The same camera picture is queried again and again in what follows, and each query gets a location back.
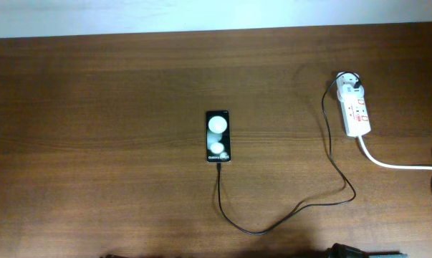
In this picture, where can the white USB charger plug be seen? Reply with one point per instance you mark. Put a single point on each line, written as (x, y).
(349, 86)

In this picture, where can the black smartphone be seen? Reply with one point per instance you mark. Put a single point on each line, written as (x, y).
(218, 136)

